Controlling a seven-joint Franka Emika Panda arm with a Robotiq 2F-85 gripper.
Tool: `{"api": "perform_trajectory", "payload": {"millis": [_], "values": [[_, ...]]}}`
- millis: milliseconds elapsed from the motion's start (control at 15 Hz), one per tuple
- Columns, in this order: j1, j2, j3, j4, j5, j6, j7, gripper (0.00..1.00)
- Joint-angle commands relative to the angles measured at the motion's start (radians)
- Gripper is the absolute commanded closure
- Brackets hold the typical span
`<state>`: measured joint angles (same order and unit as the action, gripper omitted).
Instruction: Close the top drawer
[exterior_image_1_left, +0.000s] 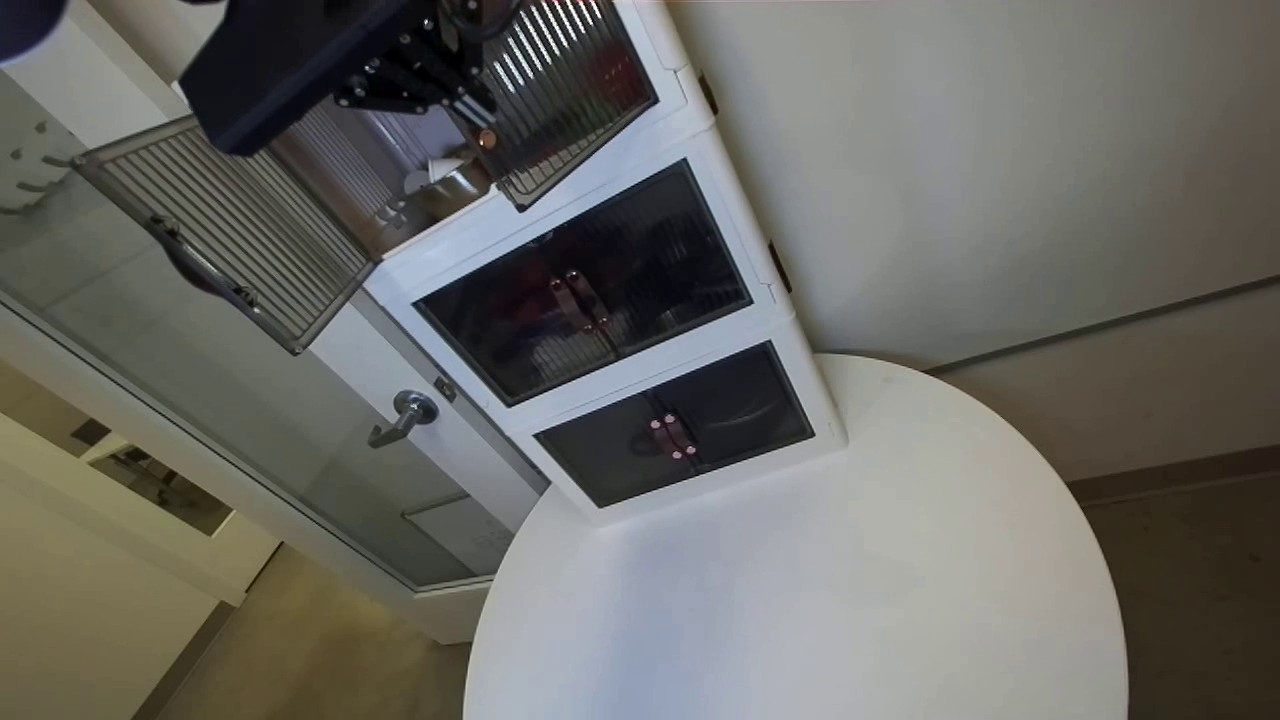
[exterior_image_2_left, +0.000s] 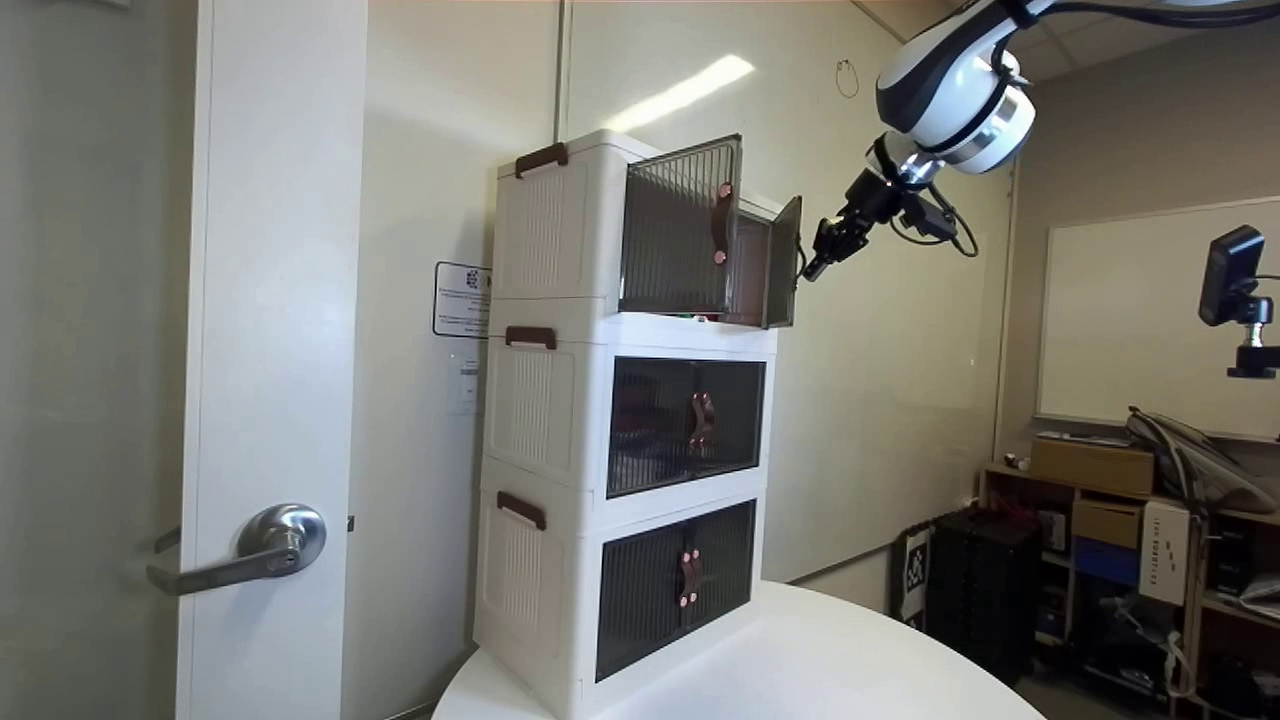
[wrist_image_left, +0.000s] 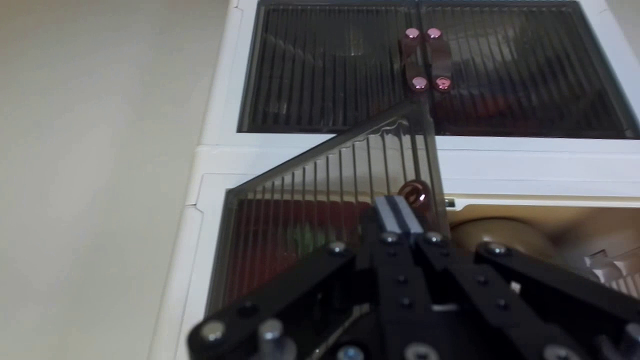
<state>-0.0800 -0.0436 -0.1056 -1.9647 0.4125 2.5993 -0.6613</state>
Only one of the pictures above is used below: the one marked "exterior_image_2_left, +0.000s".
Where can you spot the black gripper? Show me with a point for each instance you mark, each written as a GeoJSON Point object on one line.
{"type": "Point", "coordinates": [875, 203]}

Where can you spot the dark translucent cabinet door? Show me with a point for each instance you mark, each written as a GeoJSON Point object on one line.
{"type": "Point", "coordinates": [736, 417]}
{"type": "Point", "coordinates": [675, 227]}
{"type": "Point", "coordinates": [784, 264]}
{"type": "Point", "coordinates": [638, 600]}
{"type": "Point", "coordinates": [726, 563]}
{"type": "Point", "coordinates": [646, 425]}

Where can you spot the white three-tier storage cabinet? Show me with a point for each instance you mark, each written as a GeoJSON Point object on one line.
{"type": "Point", "coordinates": [546, 254]}

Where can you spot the black and white marker board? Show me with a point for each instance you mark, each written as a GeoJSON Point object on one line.
{"type": "Point", "coordinates": [914, 575]}

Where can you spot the large brown cardboard box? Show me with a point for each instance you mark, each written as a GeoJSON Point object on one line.
{"type": "Point", "coordinates": [1088, 465]}

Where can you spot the black low cabinet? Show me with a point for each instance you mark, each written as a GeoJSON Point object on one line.
{"type": "Point", "coordinates": [986, 594]}

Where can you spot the small brown cardboard box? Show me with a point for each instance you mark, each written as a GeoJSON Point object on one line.
{"type": "Point", "coordinates": [1107, 523]}

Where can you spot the blue box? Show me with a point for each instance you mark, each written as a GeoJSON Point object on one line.
{"type": "Point", "coordinates": [1107, 563]}

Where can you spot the white cardboard box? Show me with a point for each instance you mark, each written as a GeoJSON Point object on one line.
{"type": "Point", "coordinates": [1166, 551]}

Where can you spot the wooden storage shelf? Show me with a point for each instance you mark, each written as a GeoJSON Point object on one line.
{"type": "Point", "coordinates": [1227, 620]}

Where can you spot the white room door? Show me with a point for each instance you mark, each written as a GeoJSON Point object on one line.
{"type": "Point", "coordinates": [275, 295]}

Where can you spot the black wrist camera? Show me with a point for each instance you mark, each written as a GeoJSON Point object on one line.
{"type": "Point", "coordinates": [930, 216]}

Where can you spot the framed wall sign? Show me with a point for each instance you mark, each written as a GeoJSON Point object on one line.
{"type": "Point", "coordinates": [463, 300]}

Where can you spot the black camera on mount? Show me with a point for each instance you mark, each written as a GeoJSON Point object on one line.
{"type": "Point", "coordinates": [1231, 274]}

